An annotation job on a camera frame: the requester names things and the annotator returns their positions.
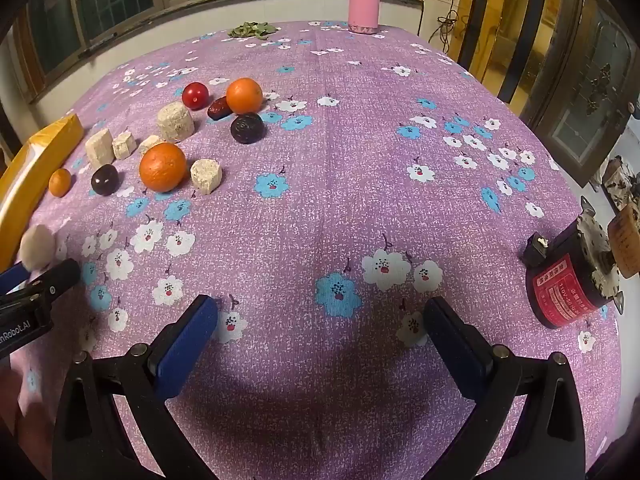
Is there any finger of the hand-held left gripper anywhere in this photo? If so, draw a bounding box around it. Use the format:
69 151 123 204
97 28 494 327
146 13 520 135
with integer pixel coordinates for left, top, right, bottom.
0 258 82 311
0 261 30 294

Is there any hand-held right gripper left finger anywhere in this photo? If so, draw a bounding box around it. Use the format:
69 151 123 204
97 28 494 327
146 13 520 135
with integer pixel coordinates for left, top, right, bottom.
52 294 219 480

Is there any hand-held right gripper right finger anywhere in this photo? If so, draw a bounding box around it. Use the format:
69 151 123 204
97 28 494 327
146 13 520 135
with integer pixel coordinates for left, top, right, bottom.
422 296 587 480

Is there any large pale round chunk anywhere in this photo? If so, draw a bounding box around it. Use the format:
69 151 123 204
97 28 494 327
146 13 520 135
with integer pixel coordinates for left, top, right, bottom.
21 224 57 271

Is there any small orange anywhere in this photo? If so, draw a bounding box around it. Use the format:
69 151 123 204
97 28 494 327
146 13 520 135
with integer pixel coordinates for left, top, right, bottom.
48 168 73 197

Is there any dark purple plum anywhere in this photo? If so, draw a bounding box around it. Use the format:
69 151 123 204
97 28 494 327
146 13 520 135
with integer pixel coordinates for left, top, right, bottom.
90 164 121 196

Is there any yellow-taped white tray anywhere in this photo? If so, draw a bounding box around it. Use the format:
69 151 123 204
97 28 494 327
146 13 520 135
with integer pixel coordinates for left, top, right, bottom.
0 114 85 273

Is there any tall beige block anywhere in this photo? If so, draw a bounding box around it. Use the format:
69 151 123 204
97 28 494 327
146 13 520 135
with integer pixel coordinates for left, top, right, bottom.
85 128 116 168

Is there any small beige chunk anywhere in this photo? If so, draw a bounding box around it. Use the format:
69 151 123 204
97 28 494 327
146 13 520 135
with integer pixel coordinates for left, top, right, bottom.
112 132 138 161

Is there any large orange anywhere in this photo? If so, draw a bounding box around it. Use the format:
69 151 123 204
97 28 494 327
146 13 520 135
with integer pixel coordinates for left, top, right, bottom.
139 142 188 193

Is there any beige wedge chunk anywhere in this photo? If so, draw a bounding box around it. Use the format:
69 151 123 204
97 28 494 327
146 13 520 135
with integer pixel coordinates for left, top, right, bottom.
137 135 166 157

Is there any beige round chunk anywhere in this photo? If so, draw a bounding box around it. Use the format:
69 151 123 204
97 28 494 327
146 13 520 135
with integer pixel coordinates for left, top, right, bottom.
190 158 223 194

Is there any beige cylinder chunk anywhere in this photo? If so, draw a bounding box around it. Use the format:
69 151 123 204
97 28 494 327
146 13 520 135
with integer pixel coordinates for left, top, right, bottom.
156 102 195 143

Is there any dark ribbed round fruit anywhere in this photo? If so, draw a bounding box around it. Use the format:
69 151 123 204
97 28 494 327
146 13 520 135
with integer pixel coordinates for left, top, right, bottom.
230 113 265 145

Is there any red cherry tomato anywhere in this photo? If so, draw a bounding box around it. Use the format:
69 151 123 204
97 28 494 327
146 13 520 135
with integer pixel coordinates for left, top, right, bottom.
181 82 209 110

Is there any medium orange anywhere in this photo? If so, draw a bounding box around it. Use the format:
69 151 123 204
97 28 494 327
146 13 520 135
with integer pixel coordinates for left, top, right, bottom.
226 77 264 115

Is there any black motor with red label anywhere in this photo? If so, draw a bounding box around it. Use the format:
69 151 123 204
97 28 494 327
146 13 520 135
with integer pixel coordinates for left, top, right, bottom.
520 197 626 330

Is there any purple floral tablecloth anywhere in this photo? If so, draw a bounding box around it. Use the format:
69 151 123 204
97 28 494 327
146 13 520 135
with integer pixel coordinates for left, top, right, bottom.
10 20 623 480

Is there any tan cork block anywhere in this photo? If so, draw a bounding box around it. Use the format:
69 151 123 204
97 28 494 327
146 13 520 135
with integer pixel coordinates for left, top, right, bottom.
607 205 640 278

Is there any red jujube date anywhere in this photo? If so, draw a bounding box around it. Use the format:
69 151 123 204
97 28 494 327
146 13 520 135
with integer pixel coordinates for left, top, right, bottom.
207 96 232 121

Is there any patterned cloth pile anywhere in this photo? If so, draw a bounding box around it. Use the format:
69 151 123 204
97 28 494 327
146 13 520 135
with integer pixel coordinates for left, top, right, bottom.
600 155 640 211

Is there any dark wooden glass cabinet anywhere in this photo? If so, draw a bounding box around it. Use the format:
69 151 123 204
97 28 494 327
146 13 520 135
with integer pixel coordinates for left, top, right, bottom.
522 5 632 188

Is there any pile of green leaves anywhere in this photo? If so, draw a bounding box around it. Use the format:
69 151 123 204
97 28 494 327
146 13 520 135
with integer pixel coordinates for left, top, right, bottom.
228 21 278 41

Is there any dark hanging cable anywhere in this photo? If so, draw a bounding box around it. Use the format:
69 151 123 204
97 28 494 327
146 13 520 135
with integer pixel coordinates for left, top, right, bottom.
430 7 463 56

